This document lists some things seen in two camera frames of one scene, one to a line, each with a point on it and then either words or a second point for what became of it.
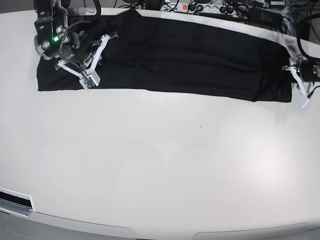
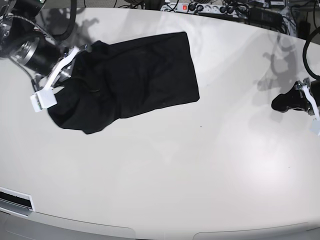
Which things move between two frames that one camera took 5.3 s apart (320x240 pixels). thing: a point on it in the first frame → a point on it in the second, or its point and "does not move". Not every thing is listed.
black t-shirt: [178, 57] → [126, 77]
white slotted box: [16, 202] does not move
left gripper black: [77, 46] → [65, 73]
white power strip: [233, 10] does not move
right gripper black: [309, 70] → [296, 98]
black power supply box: [269, 18] does not move
